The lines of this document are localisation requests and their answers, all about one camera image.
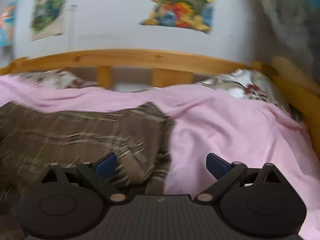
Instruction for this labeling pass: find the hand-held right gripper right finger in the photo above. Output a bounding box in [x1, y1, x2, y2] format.
[195, 152, 282, 203]

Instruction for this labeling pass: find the wooden bed frame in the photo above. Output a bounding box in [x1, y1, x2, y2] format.
[0, 49, 320, 155]

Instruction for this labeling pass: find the pink bed sheet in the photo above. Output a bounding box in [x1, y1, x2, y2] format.
[0, 76, 320, 240]

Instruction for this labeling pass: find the white floral quilt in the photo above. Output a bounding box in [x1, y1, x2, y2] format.
[14, 68, 304, 122]

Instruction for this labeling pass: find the white wall pipe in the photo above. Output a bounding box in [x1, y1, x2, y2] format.
[67, 4, 78, 53]

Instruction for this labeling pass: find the brown plaid jacket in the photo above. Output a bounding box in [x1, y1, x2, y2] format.
[0, 101, 176, 240]

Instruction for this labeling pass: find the blond figure wall poster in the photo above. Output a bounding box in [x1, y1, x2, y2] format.
[30, 0, 71, 42]

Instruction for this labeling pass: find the clear plastic bag of clothes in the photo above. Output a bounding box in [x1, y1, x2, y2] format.
[246, 0, 320, 80]

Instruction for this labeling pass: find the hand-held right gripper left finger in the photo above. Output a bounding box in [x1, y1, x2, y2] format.
[40, 152, 127, 203]

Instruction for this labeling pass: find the landscape wall poster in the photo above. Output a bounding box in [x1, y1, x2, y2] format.
[139, 0, 217, 35]

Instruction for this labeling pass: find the curled small wall poster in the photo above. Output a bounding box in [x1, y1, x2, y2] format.
[0, 0, 19, 48]

